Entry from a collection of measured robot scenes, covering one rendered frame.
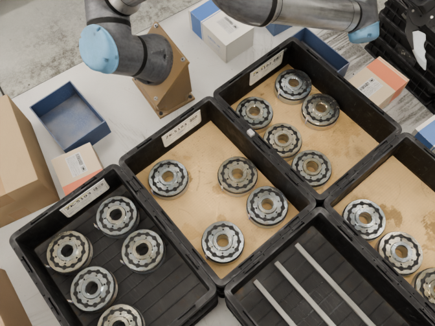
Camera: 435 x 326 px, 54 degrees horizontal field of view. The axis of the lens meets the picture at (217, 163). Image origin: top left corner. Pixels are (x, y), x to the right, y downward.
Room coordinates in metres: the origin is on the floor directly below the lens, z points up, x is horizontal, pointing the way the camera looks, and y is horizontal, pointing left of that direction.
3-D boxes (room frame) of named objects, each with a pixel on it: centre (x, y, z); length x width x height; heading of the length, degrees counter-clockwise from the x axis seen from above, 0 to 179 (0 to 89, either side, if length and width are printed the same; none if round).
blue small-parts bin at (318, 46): (0.86, -0.32, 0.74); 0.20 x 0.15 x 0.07; 36
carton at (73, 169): (0.50, 0.39, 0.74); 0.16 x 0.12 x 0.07; 25
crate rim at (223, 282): (0.38, 0.01, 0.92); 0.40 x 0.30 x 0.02; 36
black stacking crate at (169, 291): (0.21, 0.25, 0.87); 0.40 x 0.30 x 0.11; 36
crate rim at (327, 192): (0.56, -0.23, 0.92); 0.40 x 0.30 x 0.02; 36
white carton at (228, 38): (1.02, -0.04, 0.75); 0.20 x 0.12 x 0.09; 35
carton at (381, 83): (0.74, -0.50, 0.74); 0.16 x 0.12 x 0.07; 126
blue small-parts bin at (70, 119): (0.70, 0.45, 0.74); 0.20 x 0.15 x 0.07; 37
